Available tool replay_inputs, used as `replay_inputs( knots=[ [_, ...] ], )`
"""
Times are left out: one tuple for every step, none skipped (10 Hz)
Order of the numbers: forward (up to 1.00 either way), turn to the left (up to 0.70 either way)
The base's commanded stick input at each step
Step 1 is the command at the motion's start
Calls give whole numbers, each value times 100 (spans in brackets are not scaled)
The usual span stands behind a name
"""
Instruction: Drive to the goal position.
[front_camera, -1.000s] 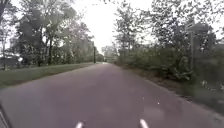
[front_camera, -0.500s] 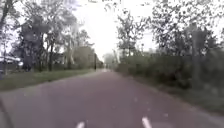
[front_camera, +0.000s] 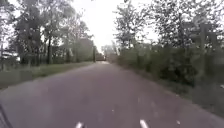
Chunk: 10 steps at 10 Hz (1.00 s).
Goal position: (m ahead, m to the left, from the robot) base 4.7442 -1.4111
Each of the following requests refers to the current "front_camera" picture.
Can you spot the grey asphalt road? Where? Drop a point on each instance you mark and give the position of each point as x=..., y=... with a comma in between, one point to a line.
x=106, y=96

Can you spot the trees and bushes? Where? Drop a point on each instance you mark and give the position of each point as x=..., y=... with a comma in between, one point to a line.
x=173, y=50

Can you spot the row of trees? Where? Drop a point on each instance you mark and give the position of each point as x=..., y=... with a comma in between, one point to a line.
x=46, y=36

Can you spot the grass verge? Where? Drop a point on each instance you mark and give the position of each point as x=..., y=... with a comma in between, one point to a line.
x=33, y=72
x=200, y=95

